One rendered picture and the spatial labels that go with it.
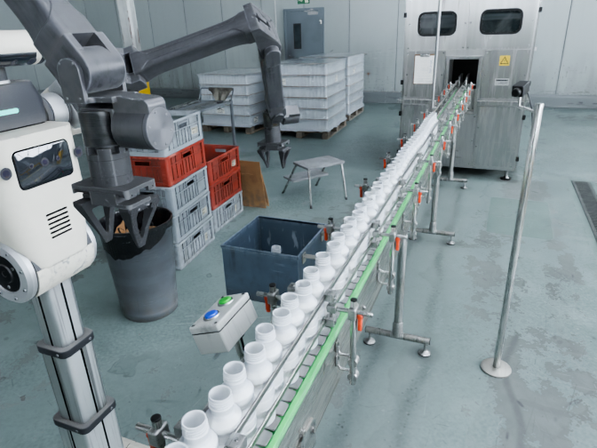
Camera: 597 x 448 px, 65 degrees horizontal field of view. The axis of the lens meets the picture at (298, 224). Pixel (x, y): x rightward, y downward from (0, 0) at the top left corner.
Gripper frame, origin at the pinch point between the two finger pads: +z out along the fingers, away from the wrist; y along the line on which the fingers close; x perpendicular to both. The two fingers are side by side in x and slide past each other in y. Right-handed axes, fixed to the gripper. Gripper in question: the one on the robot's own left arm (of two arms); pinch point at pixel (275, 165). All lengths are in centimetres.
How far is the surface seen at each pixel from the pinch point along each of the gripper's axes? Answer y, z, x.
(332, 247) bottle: -37, 7, 46
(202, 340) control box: -19, 15, 81
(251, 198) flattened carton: 152, 110, -243
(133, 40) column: 668, -49, -710
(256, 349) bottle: -37, 8, 89
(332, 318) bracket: -42, 18, 61
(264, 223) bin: 15.0, 30.2, -14.3
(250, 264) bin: 5.7, 33.3, 16.1
